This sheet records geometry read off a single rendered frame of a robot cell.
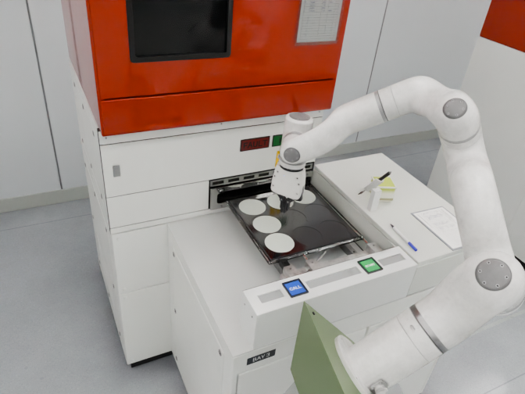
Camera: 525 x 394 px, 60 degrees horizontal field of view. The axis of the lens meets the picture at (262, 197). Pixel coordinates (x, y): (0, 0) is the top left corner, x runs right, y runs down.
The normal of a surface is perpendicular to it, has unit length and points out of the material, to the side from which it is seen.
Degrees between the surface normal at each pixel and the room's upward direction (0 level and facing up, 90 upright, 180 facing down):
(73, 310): 0
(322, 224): 0
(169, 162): 90
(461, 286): 80
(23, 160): 90
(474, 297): 83
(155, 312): 90
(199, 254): 0
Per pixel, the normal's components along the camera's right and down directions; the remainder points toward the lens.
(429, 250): 0.09, -0.82
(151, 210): 0.43, 0.54
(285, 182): -0.45, 0.44
